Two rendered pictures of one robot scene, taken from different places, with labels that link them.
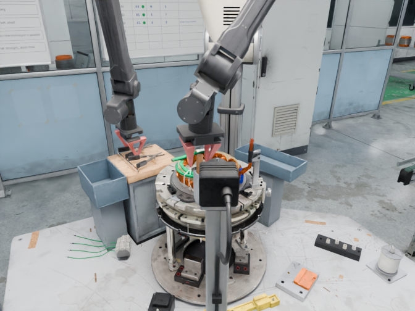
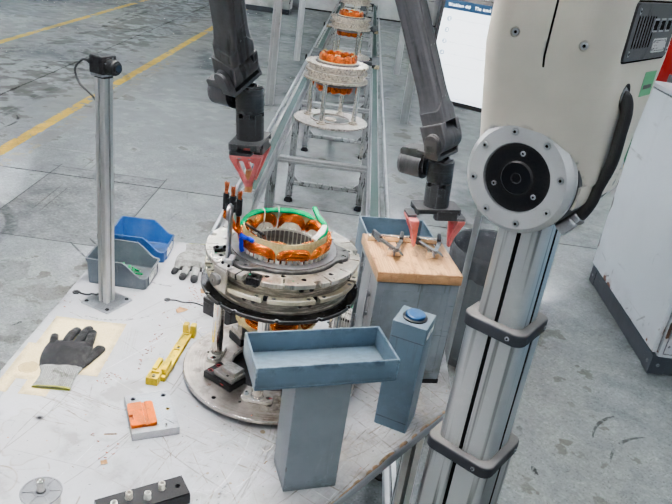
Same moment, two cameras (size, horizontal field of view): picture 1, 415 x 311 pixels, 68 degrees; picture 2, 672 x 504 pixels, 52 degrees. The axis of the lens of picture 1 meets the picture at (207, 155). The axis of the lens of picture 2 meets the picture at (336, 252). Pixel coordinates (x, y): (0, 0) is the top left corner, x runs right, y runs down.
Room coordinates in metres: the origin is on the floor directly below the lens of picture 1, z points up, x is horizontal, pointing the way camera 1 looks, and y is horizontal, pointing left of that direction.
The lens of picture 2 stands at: (1.45, -1.14, 1.71)
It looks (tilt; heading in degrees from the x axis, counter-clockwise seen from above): 25 degrees down; 115
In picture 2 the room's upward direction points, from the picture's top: 8 degrees clockwise
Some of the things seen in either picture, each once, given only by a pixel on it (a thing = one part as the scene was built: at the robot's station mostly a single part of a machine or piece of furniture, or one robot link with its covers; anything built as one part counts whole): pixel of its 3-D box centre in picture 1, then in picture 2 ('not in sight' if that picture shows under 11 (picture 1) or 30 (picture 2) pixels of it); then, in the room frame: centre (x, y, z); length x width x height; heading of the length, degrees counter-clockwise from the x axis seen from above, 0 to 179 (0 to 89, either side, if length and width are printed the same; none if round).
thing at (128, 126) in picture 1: (128, 122); (436, 197); (1.01, 0.28, 1.20); 0.10 x 0.07 x 0.07; 36
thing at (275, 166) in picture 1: (266, 187); (312, 412); (1.02, -0.23, 0.92); 0.25 x 0.11 x 0.28; 45
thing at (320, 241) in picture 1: (337, 247); (142, 501); (0.84, -0.46, 0.79); 0.15 x 0.05 x 0.02; 59
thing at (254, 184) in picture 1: (255, 168); (231, 235); (0.75, -0.13, 1.15); 0.03 x 0.02 x 0.12; 110
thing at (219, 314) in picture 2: not in sight; (219, 315); (0.68, -0.05, 0.91); 0.02 x 0.02 x 0.21
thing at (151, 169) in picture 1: (143, 161); (409, 258); (0.99, 0.23, 1.05); 0.20 x 0.19 x 0.02; 127
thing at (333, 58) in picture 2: not in sight; (336, 71); (-0.20, 2.06, 1.05); 0.22 x 0.22 x 0.20
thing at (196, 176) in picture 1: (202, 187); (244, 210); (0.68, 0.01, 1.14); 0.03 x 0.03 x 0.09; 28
